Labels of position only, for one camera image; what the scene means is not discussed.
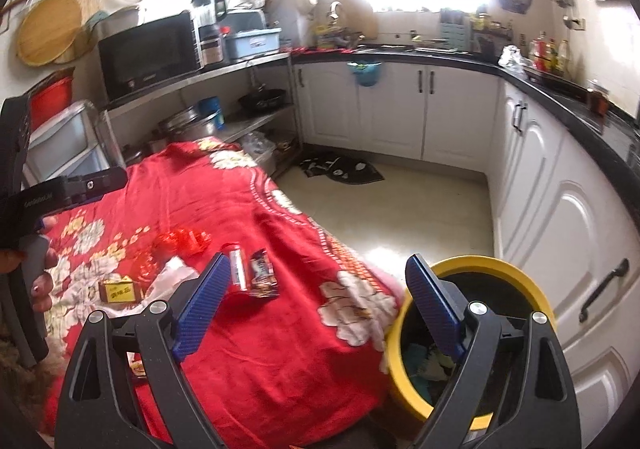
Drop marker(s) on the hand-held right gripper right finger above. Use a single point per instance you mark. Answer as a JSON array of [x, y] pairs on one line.
[[435, 309]]

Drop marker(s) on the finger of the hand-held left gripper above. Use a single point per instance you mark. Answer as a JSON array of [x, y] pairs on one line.
[[95, 185]]

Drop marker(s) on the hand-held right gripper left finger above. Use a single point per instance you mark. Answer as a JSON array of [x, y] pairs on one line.
[[200, 309]]

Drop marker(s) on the white plastic bag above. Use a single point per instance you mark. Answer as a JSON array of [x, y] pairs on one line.
[[172, 276]]

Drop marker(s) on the blue foam sleeve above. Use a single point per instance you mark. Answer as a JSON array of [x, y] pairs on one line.
[[417, 353]]

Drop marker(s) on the pale green foam sleeve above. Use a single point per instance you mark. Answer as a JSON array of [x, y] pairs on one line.
[[444, 361]]

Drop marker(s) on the yellow rim trash bin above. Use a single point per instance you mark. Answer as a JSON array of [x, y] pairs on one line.
[[500, 284]]

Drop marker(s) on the large red crinkled wrapper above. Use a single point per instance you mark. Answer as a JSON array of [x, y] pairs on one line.
[[182, 241]]

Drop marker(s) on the dark snack wrapper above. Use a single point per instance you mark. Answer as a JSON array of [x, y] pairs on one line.
[[262, 274]]

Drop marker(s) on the yellow brown seasoning box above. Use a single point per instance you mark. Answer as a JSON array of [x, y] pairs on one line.
[[119, 290]]

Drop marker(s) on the person's left hand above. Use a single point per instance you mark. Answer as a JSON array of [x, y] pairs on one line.
[[45, 279]]

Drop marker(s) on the white plastic drawer unit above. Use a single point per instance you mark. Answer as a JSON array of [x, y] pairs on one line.
[[65, 139]]

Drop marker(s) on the red plastic basin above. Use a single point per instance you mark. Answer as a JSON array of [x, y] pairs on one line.
[[50, 99]]

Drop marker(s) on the red floral blanket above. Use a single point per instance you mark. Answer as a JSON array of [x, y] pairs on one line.
[[280, 344]]

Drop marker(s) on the steel pot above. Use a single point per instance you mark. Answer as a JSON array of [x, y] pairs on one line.
[[187, 126]]

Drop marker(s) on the round bamboo tray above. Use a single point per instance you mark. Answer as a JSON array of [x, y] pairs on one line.
[[50, 29]]

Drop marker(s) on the blue pot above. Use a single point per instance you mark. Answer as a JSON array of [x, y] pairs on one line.
[[211, 111]]

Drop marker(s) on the black microwave oven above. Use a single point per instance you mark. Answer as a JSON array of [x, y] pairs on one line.
[[145, 56]]

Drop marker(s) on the dark floor mat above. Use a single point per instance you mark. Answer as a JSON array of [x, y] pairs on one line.
[[345, 171]]

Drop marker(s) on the steel shelf rack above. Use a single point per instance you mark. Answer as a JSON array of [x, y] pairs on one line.
[[235, 66]]

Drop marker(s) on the black frying pan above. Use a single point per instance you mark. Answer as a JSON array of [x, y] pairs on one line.
[[262, 99]]

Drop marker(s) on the person's dark fuzzy clothing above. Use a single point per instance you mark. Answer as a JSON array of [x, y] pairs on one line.
[[12, 364]]

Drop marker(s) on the black blender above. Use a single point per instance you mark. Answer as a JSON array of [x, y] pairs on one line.
[[207, 24]]

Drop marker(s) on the blue dish basin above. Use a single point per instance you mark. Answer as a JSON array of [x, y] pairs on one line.
[[252, 44]]

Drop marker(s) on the black stone countertop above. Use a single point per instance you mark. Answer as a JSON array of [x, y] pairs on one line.
[[550, 94]]

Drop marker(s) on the blue hanging bin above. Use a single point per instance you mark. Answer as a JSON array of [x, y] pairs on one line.
[[365, 74]]

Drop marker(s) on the knotted clear plastic bag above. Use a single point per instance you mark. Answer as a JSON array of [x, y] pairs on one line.
[[514, 58]]

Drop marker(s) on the row of condiment bottles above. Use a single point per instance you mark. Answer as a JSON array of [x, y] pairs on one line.
[[550, 54]]

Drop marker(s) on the teal drawer organizer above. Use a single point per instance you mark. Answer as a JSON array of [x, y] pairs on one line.
[[454, 29]]

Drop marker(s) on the wooden cutting board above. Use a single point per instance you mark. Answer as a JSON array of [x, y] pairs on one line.
[[352, 11]]

